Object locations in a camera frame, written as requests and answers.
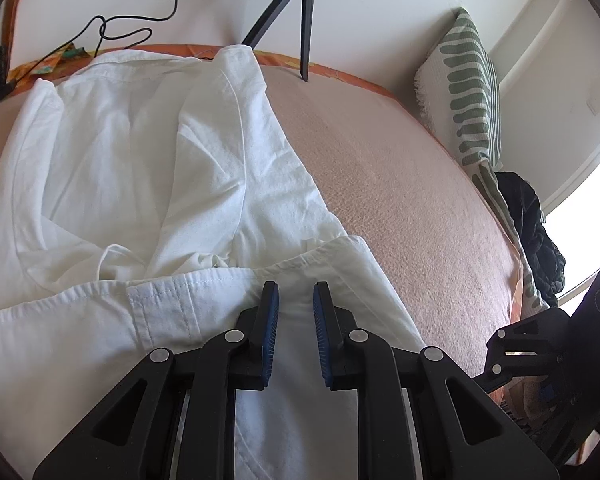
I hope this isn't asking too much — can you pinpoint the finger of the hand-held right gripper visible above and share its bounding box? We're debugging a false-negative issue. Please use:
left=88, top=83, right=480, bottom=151
left=479, top=306, right=569, bottom=394

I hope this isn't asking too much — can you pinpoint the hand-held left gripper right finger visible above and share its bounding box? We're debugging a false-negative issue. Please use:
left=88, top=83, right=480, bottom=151
left=312, top=281, right=561, bottom=480

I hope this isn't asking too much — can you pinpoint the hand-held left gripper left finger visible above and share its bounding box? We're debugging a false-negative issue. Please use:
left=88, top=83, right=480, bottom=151
left=32, top=281, right=281, bottom=480

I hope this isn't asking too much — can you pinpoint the white shirt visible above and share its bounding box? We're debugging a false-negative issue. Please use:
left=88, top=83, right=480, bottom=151
left=0, top=45, right=429, bottom=480

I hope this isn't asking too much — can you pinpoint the dark cloth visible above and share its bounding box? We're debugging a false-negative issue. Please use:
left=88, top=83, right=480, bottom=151
left=494, top=170, right=567, bottom=307

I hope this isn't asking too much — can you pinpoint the window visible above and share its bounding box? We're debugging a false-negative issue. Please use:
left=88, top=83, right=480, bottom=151
left=542, top=127, right=600, bottom=306

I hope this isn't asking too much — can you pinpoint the pink blanket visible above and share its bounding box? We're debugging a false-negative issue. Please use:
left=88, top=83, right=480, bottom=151
left=0, top=64, right=524, bottom=382

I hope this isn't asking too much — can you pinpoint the green striped pillow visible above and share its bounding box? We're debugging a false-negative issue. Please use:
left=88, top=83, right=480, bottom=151
left=413, top=6, right=552, bottom=312

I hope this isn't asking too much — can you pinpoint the black tripod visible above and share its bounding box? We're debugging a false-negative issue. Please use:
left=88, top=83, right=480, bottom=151
left=240, top=0, right=324, bottom=83

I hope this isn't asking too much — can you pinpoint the thin black wall cable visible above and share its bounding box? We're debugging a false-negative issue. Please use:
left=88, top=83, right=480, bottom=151
left=26, top=0, right=247, bottom=79

